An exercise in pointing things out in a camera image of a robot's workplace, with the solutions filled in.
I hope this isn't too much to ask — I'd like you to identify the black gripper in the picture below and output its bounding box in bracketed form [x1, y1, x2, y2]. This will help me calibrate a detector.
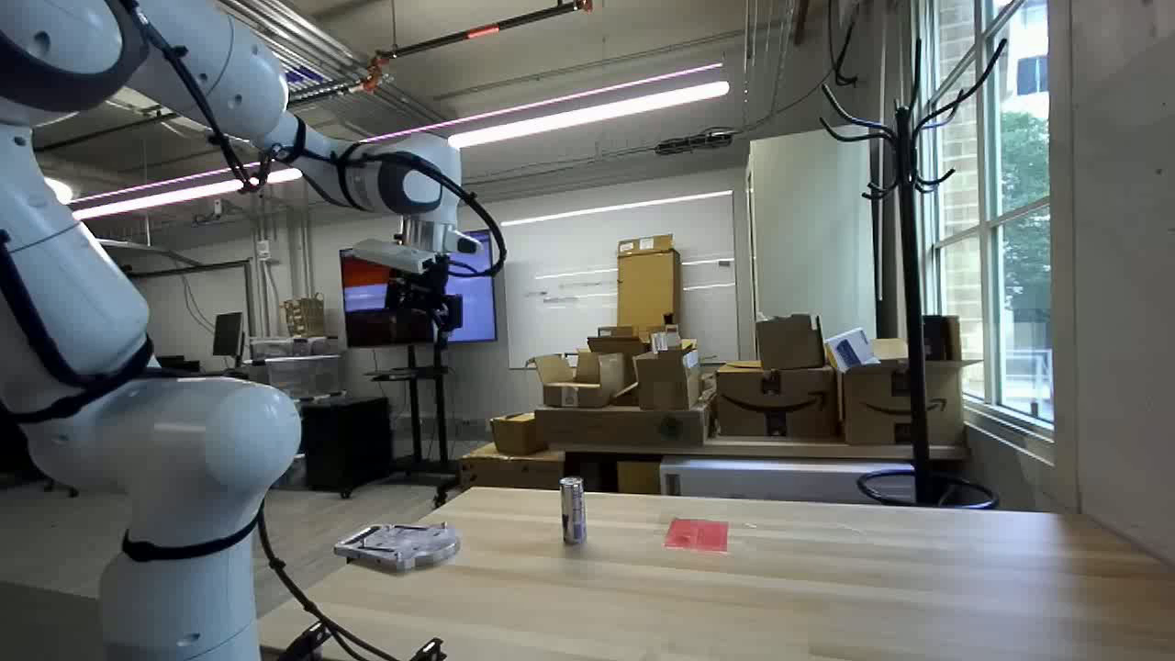
[386, 268, 467, 354]

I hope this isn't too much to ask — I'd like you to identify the slim silver blue drink can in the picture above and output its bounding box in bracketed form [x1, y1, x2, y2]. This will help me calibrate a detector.
[557, 473, 593, 550]

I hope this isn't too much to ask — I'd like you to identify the black low cabinet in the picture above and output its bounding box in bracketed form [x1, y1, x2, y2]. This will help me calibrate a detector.
[298, 392, 397, 497]

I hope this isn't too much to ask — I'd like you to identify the small open cardboard box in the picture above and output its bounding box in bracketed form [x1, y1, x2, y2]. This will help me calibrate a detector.
[490, 412, 554, 460]

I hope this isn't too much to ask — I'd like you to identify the white whiteboard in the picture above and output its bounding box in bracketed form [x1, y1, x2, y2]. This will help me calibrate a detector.
[501, 187, 742, 370]

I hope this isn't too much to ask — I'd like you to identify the open flap cardboard box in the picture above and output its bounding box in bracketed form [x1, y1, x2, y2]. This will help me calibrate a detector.
[533, 349, 637, 391]

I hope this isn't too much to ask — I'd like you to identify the small labelled cardboard box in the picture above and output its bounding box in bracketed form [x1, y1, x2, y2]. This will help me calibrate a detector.
[541, 380, 619, 412]

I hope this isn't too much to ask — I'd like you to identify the small desk monitor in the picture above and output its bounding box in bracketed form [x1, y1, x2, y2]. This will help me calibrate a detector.
[210, 309, 250, 369]

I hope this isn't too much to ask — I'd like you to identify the long flat cardboard box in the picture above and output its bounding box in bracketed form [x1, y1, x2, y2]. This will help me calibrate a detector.
[533, 405, 713, 451]

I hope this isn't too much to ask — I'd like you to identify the silver metal plate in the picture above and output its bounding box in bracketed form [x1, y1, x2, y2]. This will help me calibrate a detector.
[332, 517, 467, 576]

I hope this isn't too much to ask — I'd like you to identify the upright square cardboard box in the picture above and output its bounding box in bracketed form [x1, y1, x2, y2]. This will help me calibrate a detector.
[631, 344, 704, 419]

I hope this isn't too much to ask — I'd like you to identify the long ceiling light strip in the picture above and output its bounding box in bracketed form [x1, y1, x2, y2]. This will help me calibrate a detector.
[70, 79, 734, 223]

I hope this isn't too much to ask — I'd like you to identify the red flat block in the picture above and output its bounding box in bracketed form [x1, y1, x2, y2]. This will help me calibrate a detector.
[664, 514, 734, 556]

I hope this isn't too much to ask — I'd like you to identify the black framed wooden table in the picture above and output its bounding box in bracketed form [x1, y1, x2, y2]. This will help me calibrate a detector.
[563, 437, 973, 497]

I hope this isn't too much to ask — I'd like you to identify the medium plain cardboard box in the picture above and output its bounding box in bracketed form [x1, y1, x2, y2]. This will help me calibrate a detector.
[754, 314, 829, 374]

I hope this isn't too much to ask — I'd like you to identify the long white box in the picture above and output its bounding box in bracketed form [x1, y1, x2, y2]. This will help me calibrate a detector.
[656, 456, 926, 506]

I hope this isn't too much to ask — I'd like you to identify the tall white cabinet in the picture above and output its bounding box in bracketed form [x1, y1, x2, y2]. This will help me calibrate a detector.
[747, 124, 880, 361]

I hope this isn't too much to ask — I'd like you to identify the blue white box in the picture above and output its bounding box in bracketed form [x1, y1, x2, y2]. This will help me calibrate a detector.
[827, 326, 885, 374]

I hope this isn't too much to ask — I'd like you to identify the wide cardboard box with smile print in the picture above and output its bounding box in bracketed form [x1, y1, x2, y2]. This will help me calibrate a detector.
[838, 356, 969, 447]

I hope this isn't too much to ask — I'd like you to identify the black coat rack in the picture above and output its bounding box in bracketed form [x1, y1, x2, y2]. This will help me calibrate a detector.
[816, 32, 1013, 514]

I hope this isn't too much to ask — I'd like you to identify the large paned window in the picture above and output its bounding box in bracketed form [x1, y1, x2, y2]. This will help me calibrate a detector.
[916, 0, 1059, 434]

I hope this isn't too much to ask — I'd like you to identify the large wall display screen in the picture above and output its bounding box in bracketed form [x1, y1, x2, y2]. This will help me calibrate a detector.
[337, 239, 503, 354]

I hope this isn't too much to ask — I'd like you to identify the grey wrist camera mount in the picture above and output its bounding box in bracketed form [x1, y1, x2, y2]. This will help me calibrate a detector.
[343, 239, 442, 281]

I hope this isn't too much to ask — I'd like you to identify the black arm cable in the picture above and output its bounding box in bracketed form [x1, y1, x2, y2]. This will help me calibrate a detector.
[115, 0, 512, 281]

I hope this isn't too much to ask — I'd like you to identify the black base cable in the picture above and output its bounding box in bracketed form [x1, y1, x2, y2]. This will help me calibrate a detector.
[255, 511, 452, 661]

